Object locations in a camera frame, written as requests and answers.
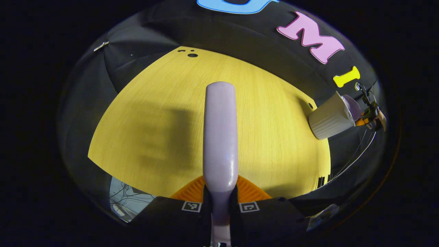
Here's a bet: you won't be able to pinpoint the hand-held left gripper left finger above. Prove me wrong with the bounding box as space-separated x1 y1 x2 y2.
130 175 212 247

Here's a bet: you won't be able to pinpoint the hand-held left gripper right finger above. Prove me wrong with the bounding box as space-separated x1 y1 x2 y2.
229 174 310 247

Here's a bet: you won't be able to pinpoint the pink dustpan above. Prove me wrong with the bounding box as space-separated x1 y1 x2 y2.
341 94 363 121

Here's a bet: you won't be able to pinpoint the white ribbed garbage bin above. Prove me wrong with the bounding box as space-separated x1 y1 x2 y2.
308 91 357 140

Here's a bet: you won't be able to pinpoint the small pink broom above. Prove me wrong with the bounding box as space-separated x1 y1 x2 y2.
203 81 239 247

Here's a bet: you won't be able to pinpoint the yellow wooden desktop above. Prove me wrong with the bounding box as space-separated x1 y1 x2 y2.
88 46 332 200

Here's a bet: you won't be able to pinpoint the black backdrop cloth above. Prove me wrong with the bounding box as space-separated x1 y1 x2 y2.
58 0 388 220

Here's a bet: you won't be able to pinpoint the floor cables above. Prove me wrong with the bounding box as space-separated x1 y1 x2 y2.
110 176 155 223

